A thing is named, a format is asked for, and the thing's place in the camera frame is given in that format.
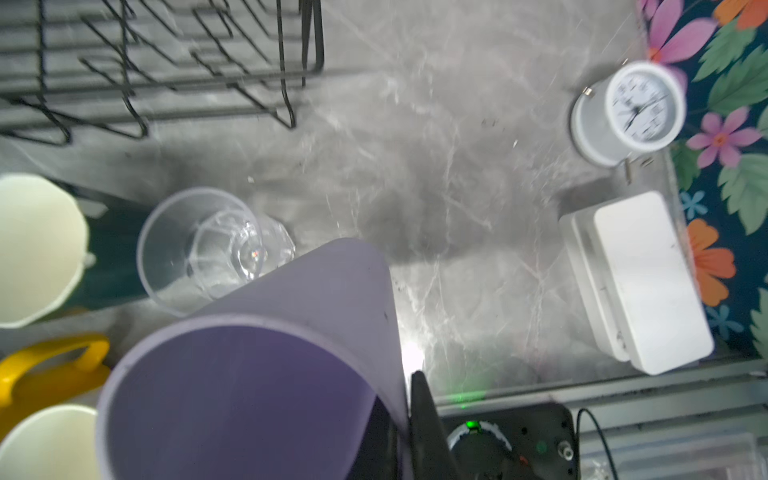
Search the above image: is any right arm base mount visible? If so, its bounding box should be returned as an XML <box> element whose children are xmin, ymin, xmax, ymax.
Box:
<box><xmin>442</xmin><ymin>403</ymin><xmax>579</xmax><ymax>479</ymax></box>

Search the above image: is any clear glass cup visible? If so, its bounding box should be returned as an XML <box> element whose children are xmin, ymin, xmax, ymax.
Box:
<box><xmin>136</xmin><ymin>187</ymin><xmax>296</xmax><ymax>317</ymax></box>

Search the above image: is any white round clock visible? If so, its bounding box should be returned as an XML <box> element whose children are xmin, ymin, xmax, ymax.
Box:
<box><xmin>570</xmin><ymin>61</ymin><xmax>687</xmax><ymax>169</ymax></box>

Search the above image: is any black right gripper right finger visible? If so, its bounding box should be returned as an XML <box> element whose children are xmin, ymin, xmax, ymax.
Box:
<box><xmin>410</xmin><ymin>371</ymin><xmax>459</xmax><ymax>480</ymax></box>

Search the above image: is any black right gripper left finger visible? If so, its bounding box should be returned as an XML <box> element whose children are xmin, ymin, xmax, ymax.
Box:
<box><xmin>347</xmin><ymin>398</ymin><xmax>399</xmax><ymax>480</ymax></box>

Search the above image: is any green mug white inside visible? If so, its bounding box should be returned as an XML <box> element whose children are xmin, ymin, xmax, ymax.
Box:
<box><xmin>1</xmin><ymin>173</ymin><xmax>150</xmax><ymax>329</ymax></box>

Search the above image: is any lavender plastic cup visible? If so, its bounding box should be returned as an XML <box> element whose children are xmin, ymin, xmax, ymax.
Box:
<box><xmin>95</xmin><ymin>238</ymin><xmax>409</xmax><ymax>479</ymax></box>

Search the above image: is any white rectangular box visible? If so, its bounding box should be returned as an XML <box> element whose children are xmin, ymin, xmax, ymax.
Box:
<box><xmin>559</xmin><ymin>191</ymin><xmax>715</xmax><ymax>375</ymax></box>

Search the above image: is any black wire dish rack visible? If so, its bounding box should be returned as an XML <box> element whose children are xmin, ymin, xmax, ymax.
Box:
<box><xmin>1</xmin><ymin>1</ymin><xmax>325</xmax><ymax>147</ymax></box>

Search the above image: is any yellow mug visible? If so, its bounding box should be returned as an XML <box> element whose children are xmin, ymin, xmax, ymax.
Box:
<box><xmin>1</xmin><ymin>333</ymin><xmax>111</xmax><ymax>437</ymax></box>

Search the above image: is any cream mug pink handle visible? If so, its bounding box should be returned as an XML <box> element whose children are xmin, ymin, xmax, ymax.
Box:
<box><xmin>1</xmin><ymin>404</ymin><xmax>101</xmax><ymax>480</ymax></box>

